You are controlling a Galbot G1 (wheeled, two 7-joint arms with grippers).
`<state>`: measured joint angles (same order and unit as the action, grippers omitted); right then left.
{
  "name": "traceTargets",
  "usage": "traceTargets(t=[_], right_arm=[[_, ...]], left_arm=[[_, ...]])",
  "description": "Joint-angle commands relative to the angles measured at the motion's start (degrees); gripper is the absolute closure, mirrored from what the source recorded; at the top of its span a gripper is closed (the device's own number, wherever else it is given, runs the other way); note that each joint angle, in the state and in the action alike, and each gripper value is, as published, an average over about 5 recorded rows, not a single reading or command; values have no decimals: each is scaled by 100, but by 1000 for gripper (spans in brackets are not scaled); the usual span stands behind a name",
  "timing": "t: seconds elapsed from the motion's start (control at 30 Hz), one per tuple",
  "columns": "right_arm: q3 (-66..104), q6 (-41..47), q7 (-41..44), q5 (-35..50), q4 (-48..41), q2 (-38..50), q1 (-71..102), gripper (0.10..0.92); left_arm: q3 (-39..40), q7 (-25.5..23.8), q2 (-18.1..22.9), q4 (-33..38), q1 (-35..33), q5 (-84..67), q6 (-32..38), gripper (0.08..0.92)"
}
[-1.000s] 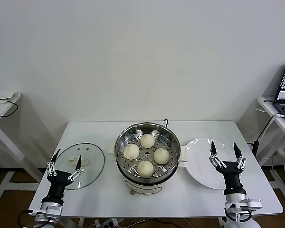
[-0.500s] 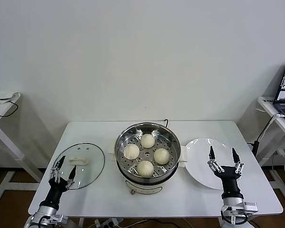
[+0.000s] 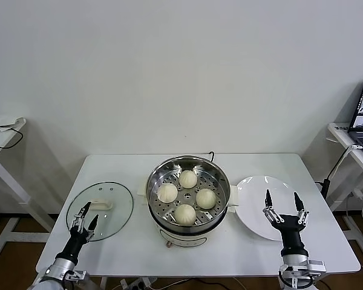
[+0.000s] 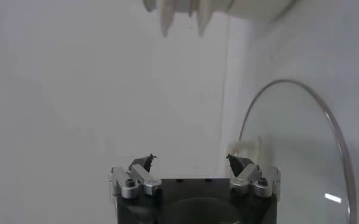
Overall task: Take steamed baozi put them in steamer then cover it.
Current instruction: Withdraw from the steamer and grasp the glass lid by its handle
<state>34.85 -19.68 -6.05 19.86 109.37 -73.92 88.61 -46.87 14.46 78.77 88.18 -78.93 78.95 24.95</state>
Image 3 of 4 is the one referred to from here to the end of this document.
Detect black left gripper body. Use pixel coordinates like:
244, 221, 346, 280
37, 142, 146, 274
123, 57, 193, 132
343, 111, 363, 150
61, 228, 89, 260

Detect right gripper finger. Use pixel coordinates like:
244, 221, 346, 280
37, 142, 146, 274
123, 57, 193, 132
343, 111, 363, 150
293, 192, 310, 227
262, 189, 285, 225

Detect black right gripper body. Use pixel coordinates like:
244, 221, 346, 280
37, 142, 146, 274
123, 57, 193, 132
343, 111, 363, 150
273, 214, 309, 258

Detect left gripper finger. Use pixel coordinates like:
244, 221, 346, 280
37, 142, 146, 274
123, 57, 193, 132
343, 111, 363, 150
71, 202, 91, 232
86, 214, 99, 241

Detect glass pot lid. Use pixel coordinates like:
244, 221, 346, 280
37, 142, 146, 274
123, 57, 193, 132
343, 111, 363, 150
65, 180, 134, 242

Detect white steamed baozi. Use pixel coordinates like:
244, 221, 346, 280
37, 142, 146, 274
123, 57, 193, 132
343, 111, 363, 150
178, 170, 198, 189
195, 188, 217, 210
174, 204, 197, 226
157, 182, 178, 202

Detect stainless steel steamer basket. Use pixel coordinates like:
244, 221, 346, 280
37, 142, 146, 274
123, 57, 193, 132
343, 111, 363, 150
145, 155, 231, 227

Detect steel steamer pot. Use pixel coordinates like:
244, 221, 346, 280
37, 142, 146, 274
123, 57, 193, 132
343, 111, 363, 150
136, 178, 240, 249

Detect white oval plate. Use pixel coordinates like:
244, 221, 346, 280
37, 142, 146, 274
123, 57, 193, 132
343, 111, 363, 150
234, 175, 309, 242

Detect white power strip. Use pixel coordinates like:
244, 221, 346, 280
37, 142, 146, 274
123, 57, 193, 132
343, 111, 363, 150
120, 277, 154, 290

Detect white side table with laptop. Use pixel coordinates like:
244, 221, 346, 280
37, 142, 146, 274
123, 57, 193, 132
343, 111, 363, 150
325, 122, 363, 257

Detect white side table with cloth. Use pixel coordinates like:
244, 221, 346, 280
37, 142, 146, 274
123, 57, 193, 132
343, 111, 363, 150
0, 114, 57, 260

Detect white folded cloth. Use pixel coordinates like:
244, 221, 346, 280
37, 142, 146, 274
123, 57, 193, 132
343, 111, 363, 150
0, 114, 27, 132

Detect black power cable with adapter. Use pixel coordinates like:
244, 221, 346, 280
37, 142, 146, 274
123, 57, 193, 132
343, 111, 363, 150
314, 147, 352, 197

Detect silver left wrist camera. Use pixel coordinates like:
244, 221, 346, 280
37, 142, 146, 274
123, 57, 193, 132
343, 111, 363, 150
65, 269, 88, 282

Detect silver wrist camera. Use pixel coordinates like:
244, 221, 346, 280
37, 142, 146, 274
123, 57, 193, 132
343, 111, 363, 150
307, 259, 327, 275
65, 269, 88, 282

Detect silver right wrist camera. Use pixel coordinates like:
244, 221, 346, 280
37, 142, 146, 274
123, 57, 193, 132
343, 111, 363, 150
307, 259, 327, 275

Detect thin black cable loop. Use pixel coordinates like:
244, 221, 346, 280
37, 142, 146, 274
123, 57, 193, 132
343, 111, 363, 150
0, 126, 23, 150

